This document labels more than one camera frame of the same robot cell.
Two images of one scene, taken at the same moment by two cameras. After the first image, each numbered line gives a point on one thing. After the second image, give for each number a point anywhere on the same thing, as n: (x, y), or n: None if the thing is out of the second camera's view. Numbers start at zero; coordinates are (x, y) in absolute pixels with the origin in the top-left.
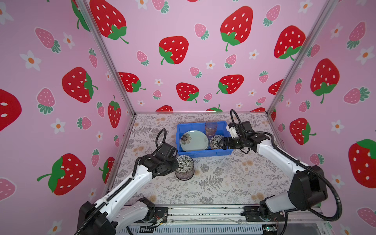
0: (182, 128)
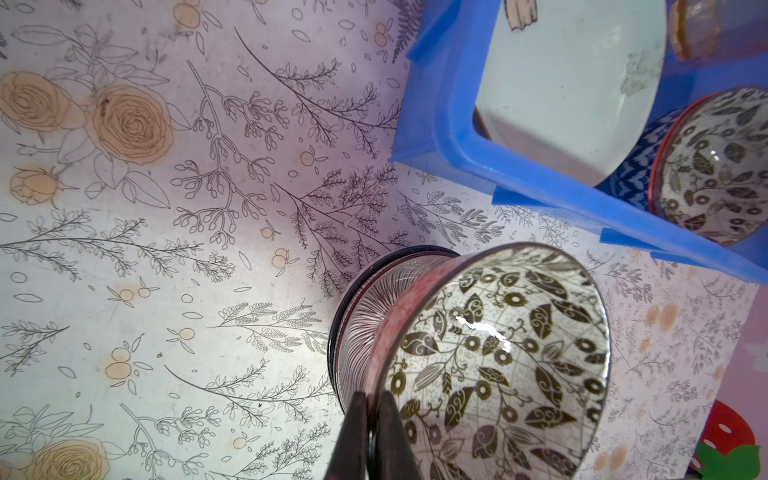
0: (436, 127)
